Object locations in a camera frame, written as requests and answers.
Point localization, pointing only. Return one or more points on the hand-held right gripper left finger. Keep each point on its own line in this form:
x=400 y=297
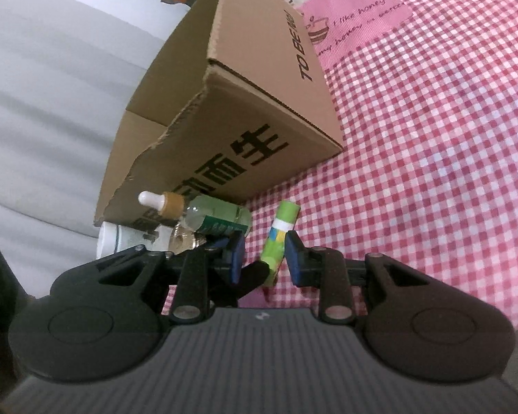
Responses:
x=237 y=259

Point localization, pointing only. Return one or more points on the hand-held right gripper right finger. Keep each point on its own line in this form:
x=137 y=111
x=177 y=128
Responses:
x=293 y=264

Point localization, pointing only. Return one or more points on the black tube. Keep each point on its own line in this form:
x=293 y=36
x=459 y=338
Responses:
x=254 y=276

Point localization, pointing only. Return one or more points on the green glue stick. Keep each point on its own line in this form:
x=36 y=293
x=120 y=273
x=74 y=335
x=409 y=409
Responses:
x=280 y=228

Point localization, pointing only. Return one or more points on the green dropper bottle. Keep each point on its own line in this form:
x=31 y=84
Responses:
x=216 y=215

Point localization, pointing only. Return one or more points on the white plastic bottle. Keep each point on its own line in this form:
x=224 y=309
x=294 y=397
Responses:
x=112 y=239

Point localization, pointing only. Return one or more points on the brown cardboard box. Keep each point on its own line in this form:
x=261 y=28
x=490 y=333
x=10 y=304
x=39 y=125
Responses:
x=259 y=95

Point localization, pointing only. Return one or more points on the white curtain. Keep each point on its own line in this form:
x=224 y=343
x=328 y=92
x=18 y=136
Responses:
x=47 y=95

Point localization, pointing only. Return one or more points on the pink checkered bed sheet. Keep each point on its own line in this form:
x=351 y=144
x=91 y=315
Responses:
x=436 y=138

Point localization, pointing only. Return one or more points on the pink printed cloth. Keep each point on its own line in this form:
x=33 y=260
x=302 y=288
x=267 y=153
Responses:
x=354 y=13

